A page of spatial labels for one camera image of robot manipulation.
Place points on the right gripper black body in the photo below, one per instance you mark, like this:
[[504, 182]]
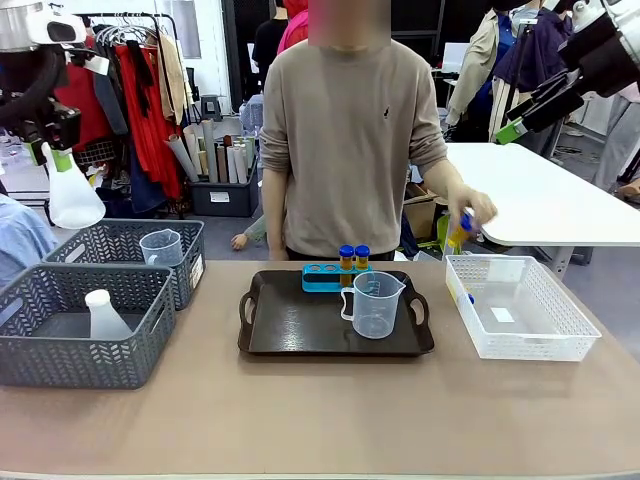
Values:
[[597, 60]]

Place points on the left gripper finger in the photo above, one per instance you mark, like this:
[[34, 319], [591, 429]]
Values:
[[35, 152], [62, 160]]

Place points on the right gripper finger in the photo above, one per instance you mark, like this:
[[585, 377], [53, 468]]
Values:
[[545, 112], [550, 87]]

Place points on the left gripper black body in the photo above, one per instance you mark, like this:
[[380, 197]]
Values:
[[60, 127]]

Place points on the white plastic conical flask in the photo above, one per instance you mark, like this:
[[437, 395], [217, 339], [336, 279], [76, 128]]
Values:
[[107, 320], [75, 200]]

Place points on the amber tube with blue cap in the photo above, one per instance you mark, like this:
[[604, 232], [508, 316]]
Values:
[[457, 232], [362, 257], [346, 265], [470, 299]]

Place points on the clear plastic measuring cup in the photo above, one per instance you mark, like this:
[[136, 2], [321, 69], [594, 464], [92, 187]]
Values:
[[162, 250], [375, 310]]

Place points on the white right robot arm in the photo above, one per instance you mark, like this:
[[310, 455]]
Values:
[[627, 30]]

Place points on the person's left forearm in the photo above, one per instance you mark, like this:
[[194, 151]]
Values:
[[440, 177]]

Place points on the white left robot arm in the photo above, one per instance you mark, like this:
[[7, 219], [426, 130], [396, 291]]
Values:
[[15, 25]]

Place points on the person's right forearm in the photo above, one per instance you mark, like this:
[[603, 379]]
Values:
[[274, 215]]

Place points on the person's left hand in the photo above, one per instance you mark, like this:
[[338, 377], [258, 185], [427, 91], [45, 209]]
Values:
[[475, 205]]

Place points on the dark purple jacket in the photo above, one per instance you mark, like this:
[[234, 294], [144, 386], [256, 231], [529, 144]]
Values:
[[535, 50]]

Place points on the person in gray trousers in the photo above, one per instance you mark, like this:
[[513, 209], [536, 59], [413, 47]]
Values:
[[617, 140]]

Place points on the white table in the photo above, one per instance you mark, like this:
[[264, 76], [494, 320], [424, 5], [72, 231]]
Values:
[[540, 195]]

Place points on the light blue cloth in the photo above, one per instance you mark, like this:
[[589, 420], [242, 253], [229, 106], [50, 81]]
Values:
[[22, 235]]

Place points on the red hanging dress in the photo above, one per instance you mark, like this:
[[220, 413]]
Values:
[[150, 125]]

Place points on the gray basket with label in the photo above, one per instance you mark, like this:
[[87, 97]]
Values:
[[115, 235]]

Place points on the beige hanging garment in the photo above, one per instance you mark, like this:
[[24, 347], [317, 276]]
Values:
[[174, 75]]

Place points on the tall gray paper roll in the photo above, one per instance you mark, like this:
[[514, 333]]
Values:
[[210, 150]]

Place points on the black clothes rack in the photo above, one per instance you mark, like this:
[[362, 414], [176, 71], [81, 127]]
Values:
[[165, 17]]

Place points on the black step stool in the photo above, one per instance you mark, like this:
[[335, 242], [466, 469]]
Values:
[[212, 106]]

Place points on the cardboard box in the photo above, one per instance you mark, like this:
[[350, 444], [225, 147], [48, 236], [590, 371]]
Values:
[[420, 210]]

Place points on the black storage bin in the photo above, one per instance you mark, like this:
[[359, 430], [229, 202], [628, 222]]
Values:
[[225, 197]]

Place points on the white paper roll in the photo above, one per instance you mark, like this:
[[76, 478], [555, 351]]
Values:
[[231, 165]]

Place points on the white label sticker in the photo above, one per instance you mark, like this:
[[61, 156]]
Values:
[[196, 270]]

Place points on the gray perforated plastic basket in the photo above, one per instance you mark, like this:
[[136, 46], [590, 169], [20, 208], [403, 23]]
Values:
[[75, 360]]

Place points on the person in beige sweater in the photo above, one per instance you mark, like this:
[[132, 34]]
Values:
[[345, 150]]

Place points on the person in black clothes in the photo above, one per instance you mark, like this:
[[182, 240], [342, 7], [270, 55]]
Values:
[[270, 40]]

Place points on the white perforated plastic basket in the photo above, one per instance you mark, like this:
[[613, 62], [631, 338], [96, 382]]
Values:
[[530, 345]]

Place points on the pink garment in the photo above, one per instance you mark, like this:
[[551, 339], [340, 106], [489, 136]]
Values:
[[295, 25]]

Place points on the blue test tube rack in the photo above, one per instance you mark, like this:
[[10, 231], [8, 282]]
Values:
[[320, 282]]

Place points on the dark brown serving tray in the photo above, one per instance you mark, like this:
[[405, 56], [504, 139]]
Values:
[[300, 325]]

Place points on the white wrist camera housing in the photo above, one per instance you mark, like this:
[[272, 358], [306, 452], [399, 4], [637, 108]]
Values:
[[60, 30]]

